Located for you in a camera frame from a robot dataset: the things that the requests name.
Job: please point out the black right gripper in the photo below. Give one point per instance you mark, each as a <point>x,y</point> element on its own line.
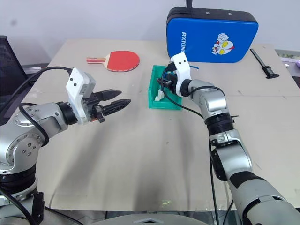
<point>170,84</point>

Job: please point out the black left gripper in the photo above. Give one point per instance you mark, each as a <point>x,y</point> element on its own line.
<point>92,110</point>

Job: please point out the white coupler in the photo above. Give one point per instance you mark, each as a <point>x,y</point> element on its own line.
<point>159,95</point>

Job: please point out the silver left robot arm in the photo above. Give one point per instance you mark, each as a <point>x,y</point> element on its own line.
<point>42,114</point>

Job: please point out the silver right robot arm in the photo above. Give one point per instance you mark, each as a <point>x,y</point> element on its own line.
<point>211,100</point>

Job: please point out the green plastic bin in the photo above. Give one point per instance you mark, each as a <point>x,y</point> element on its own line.
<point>164,104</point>

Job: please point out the red table tennis paddle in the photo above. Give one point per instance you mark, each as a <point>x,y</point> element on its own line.
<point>122,59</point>

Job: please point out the blue padded kick shield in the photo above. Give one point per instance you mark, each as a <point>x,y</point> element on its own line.
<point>199,35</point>

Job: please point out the black vertical pole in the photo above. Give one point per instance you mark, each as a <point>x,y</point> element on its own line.
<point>189,3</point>

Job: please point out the black vernier caliper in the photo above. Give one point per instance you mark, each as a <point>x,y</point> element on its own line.
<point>267,70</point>

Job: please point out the black mesh chair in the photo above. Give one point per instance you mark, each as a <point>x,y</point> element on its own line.
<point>9,65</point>

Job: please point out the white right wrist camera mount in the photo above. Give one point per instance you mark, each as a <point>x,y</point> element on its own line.
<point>182,70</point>

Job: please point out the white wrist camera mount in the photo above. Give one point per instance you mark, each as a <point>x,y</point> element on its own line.
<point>182,70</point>
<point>75,93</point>

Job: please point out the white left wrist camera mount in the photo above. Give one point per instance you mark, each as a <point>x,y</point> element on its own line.
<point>75,93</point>

